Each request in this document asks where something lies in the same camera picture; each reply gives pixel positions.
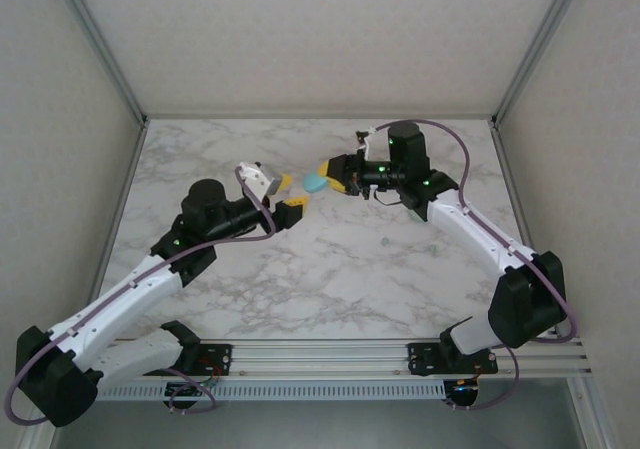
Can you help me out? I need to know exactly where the blue earbud charging case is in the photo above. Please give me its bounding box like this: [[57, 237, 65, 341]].
[[301, 171, 335, 194]]

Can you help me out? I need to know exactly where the thin aluminium table edge strip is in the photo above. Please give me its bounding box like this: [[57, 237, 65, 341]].
[[143, 113, 497, 122]]

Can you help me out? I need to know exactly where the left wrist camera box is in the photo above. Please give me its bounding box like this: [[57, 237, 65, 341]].
[[235, 160, 282, 198]]

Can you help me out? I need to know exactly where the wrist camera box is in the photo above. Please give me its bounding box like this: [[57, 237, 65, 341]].
[[235, 160, 282, 198], [353, 127, 377, 159]]

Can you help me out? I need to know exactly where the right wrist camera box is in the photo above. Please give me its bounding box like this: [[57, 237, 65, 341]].
[[353, 127, 377, 159]]

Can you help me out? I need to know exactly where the right gripper black wire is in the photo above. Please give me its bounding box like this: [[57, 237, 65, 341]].
[[366, 187, 402, 207]]

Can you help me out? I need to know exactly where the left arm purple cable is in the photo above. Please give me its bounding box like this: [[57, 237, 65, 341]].
[[8, 166, 279, 428]]

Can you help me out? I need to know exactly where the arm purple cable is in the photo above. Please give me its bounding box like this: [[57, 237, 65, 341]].
[[8, 166, 279, 428], [372, 118, 580, 413]]

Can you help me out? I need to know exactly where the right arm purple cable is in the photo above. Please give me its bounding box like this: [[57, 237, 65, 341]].
[[372, 118, 580, 413]]

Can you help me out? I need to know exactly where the aluminium table edge rail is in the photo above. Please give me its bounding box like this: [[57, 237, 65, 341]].
[[94, 118, 150, 290], [489, 121, 535, 250]]

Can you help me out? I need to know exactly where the wide grooved aluminium rail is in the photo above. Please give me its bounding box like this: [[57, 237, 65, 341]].
[[97, 336, 594, 380]]

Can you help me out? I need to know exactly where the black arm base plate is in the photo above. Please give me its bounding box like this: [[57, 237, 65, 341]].
[[407, 341, 500, 376], [182, 342, 234, 378]]

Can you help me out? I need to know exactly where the aluminium frame post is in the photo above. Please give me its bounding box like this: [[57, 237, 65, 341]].
[[569, 374, 619, 449], [490, 0, 594, 126], [17, 418, 69, 449], [48, 0, 149, 124]]

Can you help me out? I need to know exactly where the slotted grey cable duct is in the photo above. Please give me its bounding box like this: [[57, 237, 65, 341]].
[[97, 379, 447, 401]]

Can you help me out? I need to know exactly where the lower aluminium frame post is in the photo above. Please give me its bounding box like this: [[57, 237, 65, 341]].
[[569, 374, 619, 449], [17, 418, 69, 449]]

